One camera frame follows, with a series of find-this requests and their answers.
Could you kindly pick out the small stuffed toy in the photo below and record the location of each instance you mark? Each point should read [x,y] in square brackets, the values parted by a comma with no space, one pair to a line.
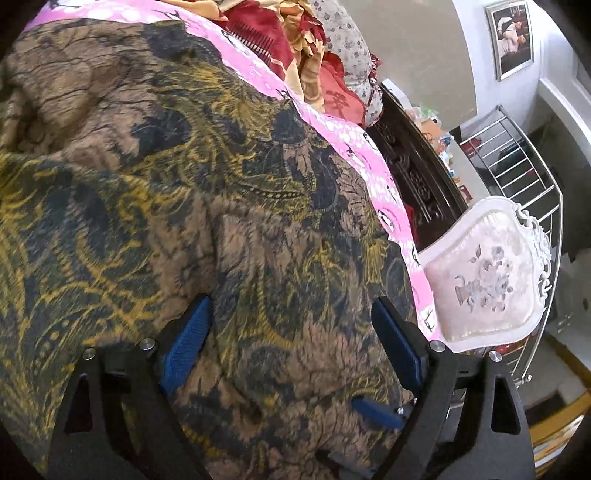
[430,122]

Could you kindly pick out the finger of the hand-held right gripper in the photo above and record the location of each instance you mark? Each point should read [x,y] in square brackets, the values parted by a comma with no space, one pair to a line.
[376,410]

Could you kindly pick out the pink printed bedsheet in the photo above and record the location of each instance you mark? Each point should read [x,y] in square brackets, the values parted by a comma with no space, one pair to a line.
[351,138]

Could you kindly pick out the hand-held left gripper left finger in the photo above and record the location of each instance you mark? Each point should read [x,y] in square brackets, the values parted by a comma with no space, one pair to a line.
[187,344]

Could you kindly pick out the white upholstered chair back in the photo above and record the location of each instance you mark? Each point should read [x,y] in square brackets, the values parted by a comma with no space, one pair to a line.
[485,277]

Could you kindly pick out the dark carved wooden headboard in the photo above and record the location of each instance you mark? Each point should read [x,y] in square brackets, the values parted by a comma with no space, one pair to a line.
[415,170]

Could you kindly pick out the red and gold blanket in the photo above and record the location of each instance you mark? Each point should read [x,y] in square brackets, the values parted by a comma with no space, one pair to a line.
[261,27]

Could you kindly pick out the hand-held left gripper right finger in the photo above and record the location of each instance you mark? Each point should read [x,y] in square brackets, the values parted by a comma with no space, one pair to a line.
[398,344]

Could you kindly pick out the grey floral pillow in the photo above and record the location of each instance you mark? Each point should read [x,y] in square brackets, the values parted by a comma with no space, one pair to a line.
[351,41]

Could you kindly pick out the brown yellow patterned garment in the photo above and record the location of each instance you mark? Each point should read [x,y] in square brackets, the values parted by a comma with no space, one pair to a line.
[184,184]

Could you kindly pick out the metal drying rack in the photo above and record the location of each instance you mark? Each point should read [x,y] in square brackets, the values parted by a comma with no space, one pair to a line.
[557,258]

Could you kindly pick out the framed wall picture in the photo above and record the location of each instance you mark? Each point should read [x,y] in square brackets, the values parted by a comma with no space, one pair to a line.
[508,37]

